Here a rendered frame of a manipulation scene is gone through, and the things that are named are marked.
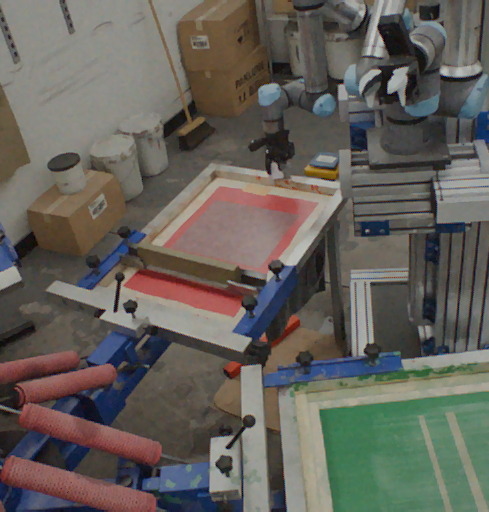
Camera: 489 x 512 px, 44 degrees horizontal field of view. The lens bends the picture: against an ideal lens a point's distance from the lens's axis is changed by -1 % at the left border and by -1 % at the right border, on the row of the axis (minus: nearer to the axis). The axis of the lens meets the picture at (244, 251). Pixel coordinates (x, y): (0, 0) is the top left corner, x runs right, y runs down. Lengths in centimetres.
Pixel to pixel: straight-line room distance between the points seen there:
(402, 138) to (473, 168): 23
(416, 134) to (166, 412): 168
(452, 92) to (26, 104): 285
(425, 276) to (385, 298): 49
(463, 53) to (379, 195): 47
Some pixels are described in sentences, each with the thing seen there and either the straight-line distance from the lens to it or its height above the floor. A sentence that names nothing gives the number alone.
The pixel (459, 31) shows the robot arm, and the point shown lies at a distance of 164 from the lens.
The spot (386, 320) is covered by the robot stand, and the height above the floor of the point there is 21.
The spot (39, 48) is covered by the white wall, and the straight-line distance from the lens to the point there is 406.
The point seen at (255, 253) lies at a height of 95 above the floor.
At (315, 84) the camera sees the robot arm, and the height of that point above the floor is 136.
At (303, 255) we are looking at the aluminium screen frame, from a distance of 187.
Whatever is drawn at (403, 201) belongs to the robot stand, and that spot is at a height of 109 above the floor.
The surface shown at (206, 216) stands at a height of 96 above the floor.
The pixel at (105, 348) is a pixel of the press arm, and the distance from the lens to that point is 165.
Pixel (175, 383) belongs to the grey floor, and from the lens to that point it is 293.
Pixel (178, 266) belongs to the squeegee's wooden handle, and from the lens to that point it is 187.
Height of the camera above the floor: 214
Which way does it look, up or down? 37 degrees down
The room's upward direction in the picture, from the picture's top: 11 degrees counter-clockwise
